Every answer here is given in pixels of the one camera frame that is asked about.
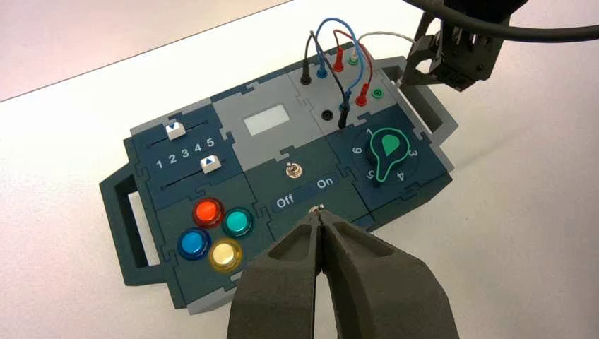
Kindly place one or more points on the dark teal grey control box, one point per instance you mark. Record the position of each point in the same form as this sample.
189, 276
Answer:
299, 149

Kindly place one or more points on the teal round push button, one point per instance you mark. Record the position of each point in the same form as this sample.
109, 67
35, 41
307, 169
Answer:
237, 222

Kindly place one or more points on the yellow round push button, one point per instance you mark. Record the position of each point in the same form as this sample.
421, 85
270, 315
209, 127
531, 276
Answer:
225, 255

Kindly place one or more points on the blue round push button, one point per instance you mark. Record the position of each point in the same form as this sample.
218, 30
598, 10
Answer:
193, 244

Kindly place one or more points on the white slider knob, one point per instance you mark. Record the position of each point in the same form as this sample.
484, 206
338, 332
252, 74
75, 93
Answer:
175, 131
209, 163

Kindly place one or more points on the white rectangular display window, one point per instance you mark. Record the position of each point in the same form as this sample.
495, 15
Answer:
267, 119

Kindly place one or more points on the metal toggle switch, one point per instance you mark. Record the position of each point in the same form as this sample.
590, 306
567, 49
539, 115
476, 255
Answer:
293, 170
317, 208

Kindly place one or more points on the green rotary knob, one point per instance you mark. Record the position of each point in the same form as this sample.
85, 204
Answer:
388, 149

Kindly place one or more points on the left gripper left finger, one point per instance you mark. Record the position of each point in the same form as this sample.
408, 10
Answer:
276, 299

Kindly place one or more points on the red round push button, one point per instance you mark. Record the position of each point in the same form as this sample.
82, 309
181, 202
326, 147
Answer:
208, 212

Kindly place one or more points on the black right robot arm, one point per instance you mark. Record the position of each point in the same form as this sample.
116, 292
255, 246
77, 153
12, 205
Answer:
486, 7

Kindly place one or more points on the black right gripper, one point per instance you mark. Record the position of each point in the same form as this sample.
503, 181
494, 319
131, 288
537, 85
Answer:
470, 56

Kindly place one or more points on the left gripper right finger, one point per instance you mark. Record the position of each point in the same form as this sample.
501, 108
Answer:
383, 299

